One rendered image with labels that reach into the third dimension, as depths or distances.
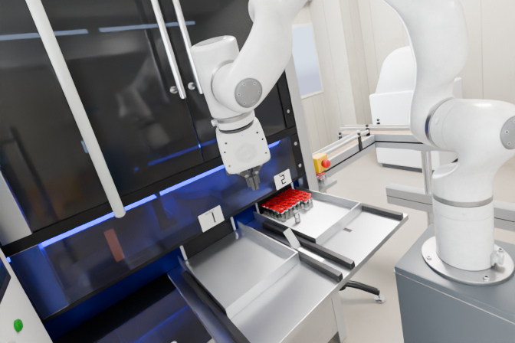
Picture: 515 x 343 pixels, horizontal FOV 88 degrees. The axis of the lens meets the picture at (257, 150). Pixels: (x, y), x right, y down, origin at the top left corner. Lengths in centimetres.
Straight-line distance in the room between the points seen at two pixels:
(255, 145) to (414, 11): 41
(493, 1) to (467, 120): 330
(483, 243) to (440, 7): 54
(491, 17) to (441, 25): 328
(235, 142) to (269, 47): 21
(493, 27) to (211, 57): 364
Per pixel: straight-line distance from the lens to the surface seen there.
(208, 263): 99
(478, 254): 85
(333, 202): 115
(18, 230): 85
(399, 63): 335
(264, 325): 75
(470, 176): 73
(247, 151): 55
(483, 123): 66
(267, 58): 42
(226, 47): 47
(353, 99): 415
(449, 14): 67
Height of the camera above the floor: 143
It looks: 14 degrees down
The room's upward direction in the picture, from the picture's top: 14 degrees counter-clockwise
